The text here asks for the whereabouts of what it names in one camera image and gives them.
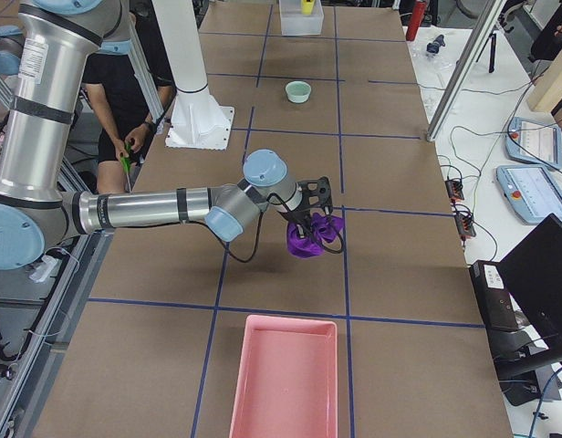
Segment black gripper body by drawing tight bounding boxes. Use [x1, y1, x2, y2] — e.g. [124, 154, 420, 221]
[287, 209, 312, 228]

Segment purple cloth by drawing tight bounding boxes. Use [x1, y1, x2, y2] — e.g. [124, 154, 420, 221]
[286, 213, 344, 258]

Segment mint green bowl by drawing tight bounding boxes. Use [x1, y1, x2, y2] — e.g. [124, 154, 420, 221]
[285, 80, 312, 104]

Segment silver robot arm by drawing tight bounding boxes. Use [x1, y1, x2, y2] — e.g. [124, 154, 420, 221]
[0, 1, 322, 270]

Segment black computer box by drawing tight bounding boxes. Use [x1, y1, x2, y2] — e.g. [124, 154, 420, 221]
[469, 260, 518, 332]

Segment pink plastic bin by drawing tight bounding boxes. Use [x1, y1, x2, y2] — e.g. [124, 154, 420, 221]
[229, 315, 338, 437]

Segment clear plastic bin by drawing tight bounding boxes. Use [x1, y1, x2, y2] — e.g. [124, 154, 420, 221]
[279, 0, 324, 37]

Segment yellow cup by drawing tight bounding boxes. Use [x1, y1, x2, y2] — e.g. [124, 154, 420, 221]
[300, 0, 315, 16]

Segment folded blue umbrella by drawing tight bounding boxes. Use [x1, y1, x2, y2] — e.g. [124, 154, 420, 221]
[426, 34, 445, 56]

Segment near teach pendant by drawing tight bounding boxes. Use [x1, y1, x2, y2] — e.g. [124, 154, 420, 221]
[495, 164, 562, 224]

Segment teach pendant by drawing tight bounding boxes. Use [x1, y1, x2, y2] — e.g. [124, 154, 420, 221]
[495, 164, 562, 224]
[505, 117, 562, 170]

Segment red bottle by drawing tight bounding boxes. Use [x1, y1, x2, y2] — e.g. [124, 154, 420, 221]
[405, 0, 427, 42]

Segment far teach pendant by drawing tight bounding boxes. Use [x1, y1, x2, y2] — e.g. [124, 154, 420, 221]
[505, 117, 562, 170]

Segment seated person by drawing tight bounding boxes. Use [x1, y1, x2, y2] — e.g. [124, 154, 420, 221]
[82, 13, 174, 194]

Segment black monitor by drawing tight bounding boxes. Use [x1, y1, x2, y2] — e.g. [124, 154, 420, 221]
[498, 214, 562, 348]

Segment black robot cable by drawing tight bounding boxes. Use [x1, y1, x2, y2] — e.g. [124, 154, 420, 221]
[219, 191, 346, 265]

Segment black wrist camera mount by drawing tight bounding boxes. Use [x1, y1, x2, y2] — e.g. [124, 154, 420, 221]
[298, 176, 333, 214]

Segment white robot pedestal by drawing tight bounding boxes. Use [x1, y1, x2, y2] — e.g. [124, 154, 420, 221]
[152, 0, 234, 151]

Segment green handled scissors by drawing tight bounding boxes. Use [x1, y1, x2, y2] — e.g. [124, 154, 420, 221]
[120, 142, 132, 193]

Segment aluminium frame post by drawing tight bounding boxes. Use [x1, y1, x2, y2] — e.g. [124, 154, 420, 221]
[426, 0, 505, 141]

